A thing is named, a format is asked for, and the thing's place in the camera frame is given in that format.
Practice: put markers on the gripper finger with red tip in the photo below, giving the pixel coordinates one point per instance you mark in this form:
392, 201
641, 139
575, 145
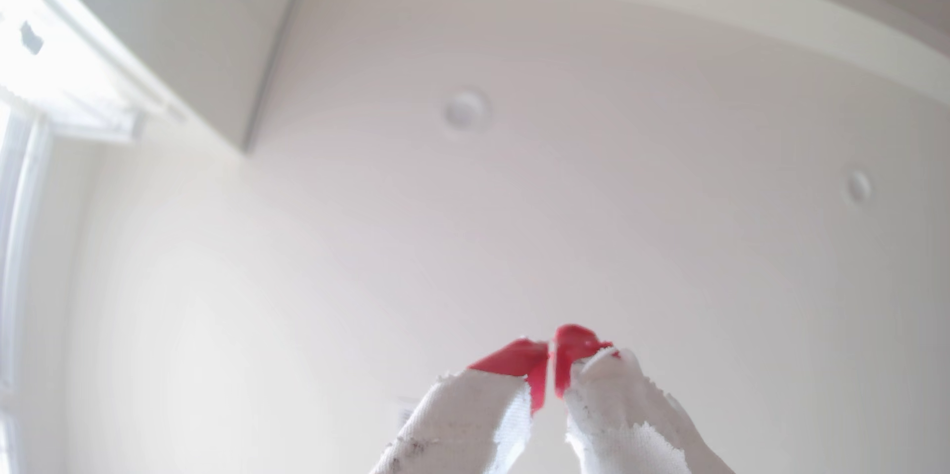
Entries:
475, 414
623, 422

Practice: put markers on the round recessed ceiling light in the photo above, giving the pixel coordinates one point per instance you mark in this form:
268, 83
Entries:
465, 110
859, 187

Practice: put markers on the white window blind headrail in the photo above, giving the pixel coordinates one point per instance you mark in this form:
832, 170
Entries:
70, 84

